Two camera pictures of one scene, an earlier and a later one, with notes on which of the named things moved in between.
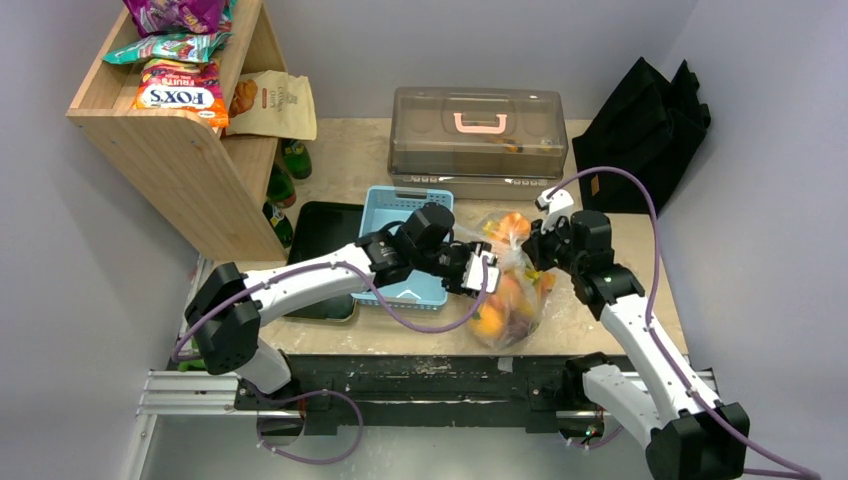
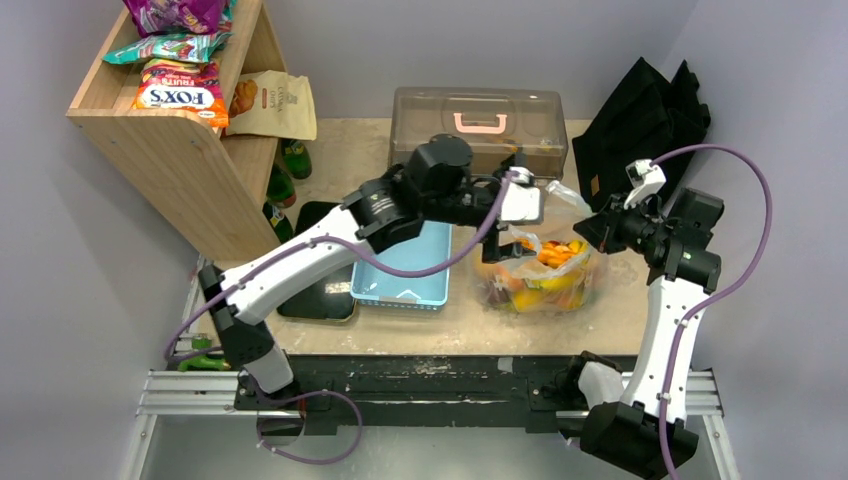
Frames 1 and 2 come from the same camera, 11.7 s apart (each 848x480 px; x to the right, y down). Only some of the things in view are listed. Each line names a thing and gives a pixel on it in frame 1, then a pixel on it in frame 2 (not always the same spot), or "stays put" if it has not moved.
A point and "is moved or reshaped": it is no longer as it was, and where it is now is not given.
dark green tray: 317,230 -> 335,297
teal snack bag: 191,48 stays put
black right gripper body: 549,237 -> 611,221
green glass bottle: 298,158 stays put
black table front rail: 422,395 stays put
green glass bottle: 279,223 stays put
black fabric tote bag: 647,127 stays put
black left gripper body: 448,260 -> 479,200
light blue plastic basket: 427,290 -> 373,286
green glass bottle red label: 280,190 stays put
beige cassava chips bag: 273,103 stays put
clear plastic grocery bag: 508,319 is moved or reshaped
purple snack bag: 152,17 stays put
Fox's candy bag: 182,85 stays put
